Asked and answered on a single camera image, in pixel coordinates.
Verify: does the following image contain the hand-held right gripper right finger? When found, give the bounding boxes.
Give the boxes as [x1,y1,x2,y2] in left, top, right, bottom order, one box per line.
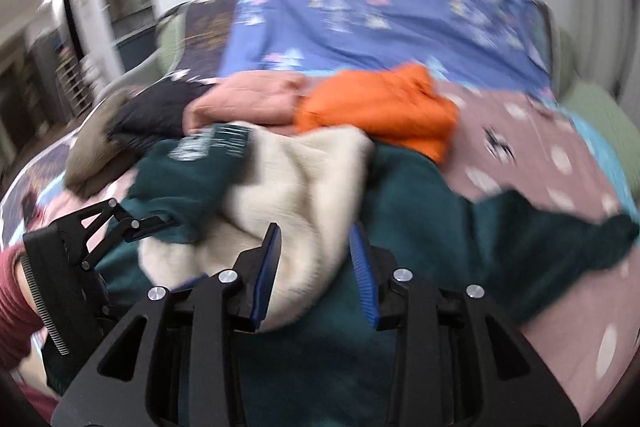
[350,222,583,427]

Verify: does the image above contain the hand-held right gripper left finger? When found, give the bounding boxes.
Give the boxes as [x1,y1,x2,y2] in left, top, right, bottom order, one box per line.
[57,222,283,427]

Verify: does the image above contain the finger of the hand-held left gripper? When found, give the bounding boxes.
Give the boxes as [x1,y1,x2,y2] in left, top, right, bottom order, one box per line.
[59,198,179,270]

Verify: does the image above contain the dark green fleece jacket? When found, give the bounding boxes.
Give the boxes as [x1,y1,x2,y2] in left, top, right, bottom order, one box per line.
[47,122,640,427]

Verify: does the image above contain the brown garment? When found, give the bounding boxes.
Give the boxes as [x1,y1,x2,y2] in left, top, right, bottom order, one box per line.
[65,89,146,200]

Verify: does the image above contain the person's dark red clothing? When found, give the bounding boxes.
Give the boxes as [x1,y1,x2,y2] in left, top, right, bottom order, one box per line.
[14,369,62,424]

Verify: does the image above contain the black jacket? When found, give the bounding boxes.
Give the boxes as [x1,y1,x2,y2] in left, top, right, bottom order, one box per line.
[107,79,216,152]

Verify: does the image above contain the metal rack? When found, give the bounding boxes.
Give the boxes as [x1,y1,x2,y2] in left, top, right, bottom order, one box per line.
[54,56,97,118]

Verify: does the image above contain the orange down jacket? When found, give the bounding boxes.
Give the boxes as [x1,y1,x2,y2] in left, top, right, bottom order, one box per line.
[292,63,461,165]

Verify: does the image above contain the pink quilted jacket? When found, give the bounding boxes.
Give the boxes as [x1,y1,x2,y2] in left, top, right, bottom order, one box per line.
[182,72,311,132]

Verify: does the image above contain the green cloth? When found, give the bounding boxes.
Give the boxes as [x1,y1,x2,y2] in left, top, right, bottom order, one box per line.
[156,13,189,74]

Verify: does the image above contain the dark printed blanket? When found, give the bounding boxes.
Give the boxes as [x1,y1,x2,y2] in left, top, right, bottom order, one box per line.
[170,0,242,80]

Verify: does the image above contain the mauve dotted duvet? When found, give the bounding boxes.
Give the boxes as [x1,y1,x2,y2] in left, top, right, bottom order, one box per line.
[440,82,640,418]

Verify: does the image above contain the blue printed bed sheet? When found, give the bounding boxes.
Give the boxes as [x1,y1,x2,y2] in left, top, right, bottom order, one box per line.
[217,0,556,100]

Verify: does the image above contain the light blue bed sheet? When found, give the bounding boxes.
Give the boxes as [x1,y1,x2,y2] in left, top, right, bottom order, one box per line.
[567,109,632,212]

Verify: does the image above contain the large green pillow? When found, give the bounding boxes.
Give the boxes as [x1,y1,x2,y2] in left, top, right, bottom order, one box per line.
[562,79,636,178]

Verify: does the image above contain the small green pillow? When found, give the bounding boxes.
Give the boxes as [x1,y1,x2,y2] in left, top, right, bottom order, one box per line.
[551,27,576,82]

